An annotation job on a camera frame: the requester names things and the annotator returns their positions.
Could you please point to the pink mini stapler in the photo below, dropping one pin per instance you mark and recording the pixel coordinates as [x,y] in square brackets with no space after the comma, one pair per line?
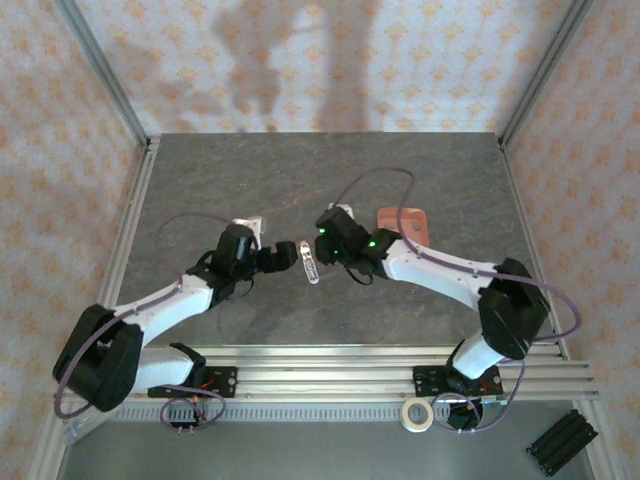
[309,262]

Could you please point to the orange plastic tray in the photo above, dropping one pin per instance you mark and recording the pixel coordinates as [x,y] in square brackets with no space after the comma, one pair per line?
[417,217]

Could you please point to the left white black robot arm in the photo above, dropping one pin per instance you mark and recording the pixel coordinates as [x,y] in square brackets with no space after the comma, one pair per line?
[165,315]

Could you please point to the white masking tape roll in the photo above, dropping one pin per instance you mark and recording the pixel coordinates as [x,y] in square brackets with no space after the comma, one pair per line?
[406,414]

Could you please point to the green circuit board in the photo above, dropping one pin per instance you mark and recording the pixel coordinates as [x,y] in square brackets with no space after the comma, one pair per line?
[492,400]

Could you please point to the clear plastic bag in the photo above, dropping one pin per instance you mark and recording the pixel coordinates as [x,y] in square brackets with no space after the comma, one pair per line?
[75,431]

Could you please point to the black aluminium extrusion piece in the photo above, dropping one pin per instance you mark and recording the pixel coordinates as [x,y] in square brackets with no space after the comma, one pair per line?
[562,442]

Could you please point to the aluminium table side rail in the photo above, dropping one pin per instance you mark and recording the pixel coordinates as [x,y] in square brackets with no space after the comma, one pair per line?
[525,220]
[135,200]

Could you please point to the aluminium frame cross rails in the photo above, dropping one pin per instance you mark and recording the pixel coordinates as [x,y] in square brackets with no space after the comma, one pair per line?
[325,372]

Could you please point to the aluminium frame upright post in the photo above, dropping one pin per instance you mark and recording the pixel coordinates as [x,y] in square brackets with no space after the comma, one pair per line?
[107,75]
[542,65]

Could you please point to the aluminium frame leg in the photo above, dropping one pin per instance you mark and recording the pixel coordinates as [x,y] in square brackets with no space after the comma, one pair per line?
[607,440]
[47,447]

